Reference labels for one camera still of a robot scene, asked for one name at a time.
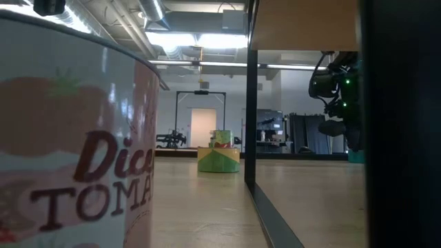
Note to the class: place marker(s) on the bright ceiling light panel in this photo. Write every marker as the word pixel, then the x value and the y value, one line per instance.
pixel 206 40

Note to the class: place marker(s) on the background black robot arm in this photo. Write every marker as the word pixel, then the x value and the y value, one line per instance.
pixel 172 139
pixel 237 140

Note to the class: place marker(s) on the grey ceiling box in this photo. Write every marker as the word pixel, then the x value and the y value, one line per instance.
pixel 234 20

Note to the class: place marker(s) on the background desk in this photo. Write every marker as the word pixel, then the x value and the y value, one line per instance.
pixel 274 144

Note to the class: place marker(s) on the teal can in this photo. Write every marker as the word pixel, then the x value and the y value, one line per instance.
pixel 355 157

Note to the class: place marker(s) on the black curtain panels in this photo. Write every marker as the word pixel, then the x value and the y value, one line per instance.
pixel 306 134

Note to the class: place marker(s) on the black frame wooden shelf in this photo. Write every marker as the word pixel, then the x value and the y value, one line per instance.
pixel 399 137

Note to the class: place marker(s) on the round black floor object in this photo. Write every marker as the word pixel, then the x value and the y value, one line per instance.
pixel 306 150

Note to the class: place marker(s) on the diced tomatoes can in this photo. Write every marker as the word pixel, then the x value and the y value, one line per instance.
pixel 69 120

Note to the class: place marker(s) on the green yellow carton box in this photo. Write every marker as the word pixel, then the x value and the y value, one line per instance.
pixel 218 162

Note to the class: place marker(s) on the small hanging grey box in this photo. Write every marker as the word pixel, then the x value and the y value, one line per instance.
pixel 204 85

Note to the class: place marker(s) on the green can with red print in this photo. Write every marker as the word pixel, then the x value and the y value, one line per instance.
pixel 222 137

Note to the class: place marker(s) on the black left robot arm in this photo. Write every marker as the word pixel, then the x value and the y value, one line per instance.
pixel 49 7

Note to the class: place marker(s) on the dark background monitor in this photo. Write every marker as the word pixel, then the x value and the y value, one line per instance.
pixel 270 118

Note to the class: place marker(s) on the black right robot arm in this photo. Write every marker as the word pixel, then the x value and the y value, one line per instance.
pixel 348 93

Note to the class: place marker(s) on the black gantry frame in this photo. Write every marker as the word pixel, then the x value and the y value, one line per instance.
pixel 201 92

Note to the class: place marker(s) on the white bottle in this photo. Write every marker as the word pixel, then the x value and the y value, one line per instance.
pixel 263 136

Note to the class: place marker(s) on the long LED light bar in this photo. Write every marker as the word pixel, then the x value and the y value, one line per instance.
pixel 220 64

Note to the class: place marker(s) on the smooth silver ceiling duct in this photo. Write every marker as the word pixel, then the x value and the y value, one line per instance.
pixel 151 10

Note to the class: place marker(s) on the door in far wall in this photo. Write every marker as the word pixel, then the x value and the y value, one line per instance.
pixel 203 120

